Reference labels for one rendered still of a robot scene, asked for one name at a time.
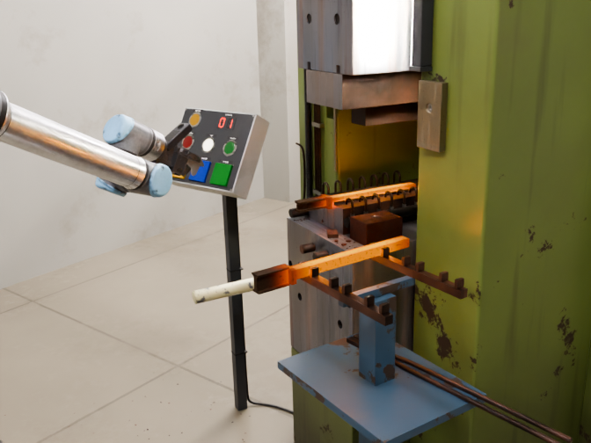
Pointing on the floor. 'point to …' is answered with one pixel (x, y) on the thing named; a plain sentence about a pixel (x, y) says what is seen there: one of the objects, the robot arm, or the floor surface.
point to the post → (235, 301)
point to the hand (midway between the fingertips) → (200, 162)
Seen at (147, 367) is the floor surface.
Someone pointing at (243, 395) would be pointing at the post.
